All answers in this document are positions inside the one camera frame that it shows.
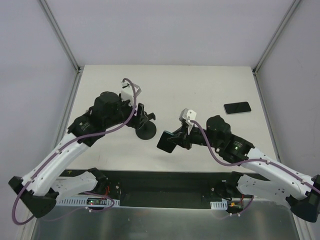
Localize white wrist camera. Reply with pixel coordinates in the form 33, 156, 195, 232
178, 108, 197, 132
120, 78, 142, 103

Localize aluminium frame post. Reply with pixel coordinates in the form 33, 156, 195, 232
251, 0, 303, 76
37, 0, 84, 74

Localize black phone stand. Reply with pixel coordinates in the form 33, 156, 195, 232
135, 103, 157, 140

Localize green phone black screen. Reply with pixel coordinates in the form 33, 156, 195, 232
156, 130, 177, 154

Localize black phone on table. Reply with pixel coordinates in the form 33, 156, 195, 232
223, 101, 252, 115

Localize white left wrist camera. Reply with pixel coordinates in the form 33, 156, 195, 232
120, 78, 142, 103

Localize white left cable duct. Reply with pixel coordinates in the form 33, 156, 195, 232
56, 197, 120, 208

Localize white right cable duct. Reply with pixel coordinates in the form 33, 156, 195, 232
210, 200, 228, 211

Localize left aluminium frame post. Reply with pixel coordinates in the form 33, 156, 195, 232
37, 0, 84, 74

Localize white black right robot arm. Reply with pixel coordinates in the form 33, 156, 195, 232
168, 115, 320, 223

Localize white cable duct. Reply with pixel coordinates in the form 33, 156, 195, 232
210, 200, 228, 211
56, 197, 120, 208

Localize right aluminium frame post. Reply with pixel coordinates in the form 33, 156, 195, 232
251, 0, 303, 76

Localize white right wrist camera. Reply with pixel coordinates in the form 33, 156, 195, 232
178, 108, 197, 132

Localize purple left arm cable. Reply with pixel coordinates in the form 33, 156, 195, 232
11, 77, 140, 226

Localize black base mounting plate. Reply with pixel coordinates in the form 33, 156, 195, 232
62, 170, 241, 210

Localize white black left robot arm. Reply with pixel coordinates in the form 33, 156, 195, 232
8, 91, 156, 225

